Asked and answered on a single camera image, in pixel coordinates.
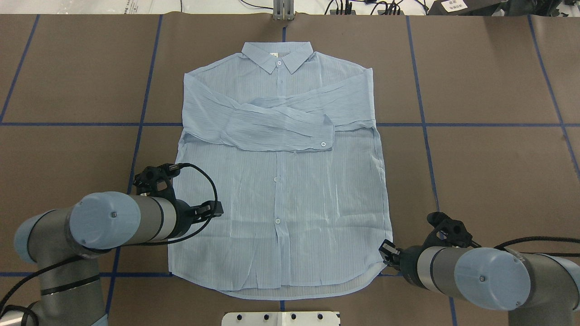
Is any grey aluminium profile post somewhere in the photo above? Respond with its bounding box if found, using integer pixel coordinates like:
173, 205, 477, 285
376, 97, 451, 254
273, 0, 295, 21

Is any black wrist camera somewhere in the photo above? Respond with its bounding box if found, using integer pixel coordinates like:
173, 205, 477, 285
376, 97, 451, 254
133, 163, 181, 202
423, 212, 473, 248

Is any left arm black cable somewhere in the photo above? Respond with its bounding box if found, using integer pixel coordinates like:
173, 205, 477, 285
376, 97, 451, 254
0, 163, 219, 326

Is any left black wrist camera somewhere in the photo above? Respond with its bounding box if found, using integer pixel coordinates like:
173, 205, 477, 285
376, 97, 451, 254
133, 163, 181, 202

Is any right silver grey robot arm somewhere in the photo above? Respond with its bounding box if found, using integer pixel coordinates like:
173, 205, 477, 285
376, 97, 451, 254
379, 240, 580, 326

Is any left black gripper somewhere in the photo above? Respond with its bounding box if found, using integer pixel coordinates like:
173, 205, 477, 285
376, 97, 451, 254
172, 199, 224, 239

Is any black power adapter box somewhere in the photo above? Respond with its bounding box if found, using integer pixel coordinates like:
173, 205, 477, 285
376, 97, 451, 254
427, 0, 503, 16

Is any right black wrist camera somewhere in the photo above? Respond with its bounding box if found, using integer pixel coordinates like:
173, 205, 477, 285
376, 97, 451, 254
423, 212, 473, 248

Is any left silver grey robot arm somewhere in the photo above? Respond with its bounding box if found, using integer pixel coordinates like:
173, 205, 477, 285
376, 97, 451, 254
1, 192, 223, 326

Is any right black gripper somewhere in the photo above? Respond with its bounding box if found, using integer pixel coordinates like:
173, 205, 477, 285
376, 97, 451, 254
379, 239, 424, 288

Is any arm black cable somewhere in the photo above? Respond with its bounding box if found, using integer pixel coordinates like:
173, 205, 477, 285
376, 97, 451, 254
493, 235, 580, 259
0, 163, 219, 326

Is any light blue button-up shirt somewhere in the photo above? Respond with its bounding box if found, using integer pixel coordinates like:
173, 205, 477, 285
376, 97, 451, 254
168, 43, 393, 301

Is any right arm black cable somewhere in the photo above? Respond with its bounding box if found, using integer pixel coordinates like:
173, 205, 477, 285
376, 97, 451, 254
493, 235, 580, 259

